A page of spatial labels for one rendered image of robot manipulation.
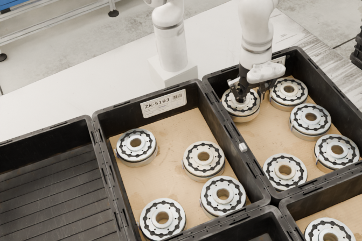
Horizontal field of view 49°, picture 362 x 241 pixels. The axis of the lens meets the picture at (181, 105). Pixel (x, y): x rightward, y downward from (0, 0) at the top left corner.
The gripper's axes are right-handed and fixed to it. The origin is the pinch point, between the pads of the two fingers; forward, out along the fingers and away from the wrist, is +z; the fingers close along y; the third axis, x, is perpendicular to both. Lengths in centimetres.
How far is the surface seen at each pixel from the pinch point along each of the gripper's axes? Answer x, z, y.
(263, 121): 4.9, 4.6, -1.6
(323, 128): 14.6, 1.1, -13.2
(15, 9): -167, 61, 83
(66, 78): -47, 19, 51
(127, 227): 27.7, -5.5, 38.6
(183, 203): 21.2, 4.5, 25.7
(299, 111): 7.3, 1.3, -10.5
